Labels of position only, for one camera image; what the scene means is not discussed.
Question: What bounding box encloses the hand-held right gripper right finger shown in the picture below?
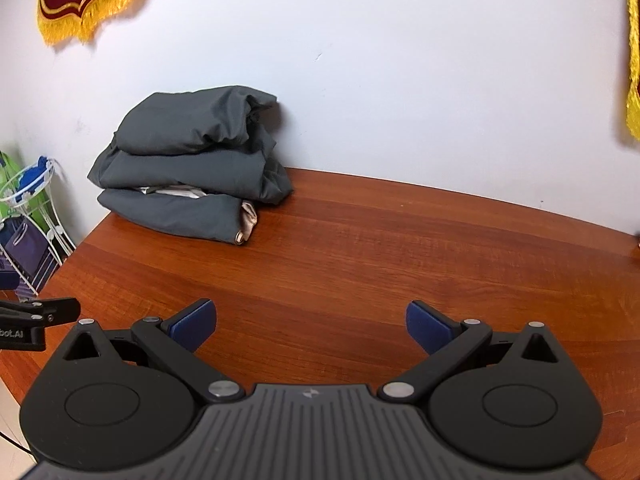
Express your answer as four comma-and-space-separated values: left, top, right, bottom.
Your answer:
377, 300, 563, 405

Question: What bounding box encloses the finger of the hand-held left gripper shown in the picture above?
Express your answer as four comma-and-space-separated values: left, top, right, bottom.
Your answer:
0, 297, 81, 327

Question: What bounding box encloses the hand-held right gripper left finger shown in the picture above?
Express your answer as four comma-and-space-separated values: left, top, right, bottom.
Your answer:
60, 298, 246, 405

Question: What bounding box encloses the purple bag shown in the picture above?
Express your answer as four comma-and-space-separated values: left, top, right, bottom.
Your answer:
0, 217, 53, 293

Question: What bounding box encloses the green bag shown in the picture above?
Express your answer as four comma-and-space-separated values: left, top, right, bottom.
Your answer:
0, 150, 28, 221

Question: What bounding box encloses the blue white patterned item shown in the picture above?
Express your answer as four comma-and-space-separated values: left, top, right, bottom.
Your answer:
12, 156, 55, 202

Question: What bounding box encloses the white wire rack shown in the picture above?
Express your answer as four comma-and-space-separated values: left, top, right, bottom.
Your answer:
0, 157, 77, 301

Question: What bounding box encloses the black cable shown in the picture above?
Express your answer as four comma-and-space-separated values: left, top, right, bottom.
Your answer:
0, 430, 35, 459

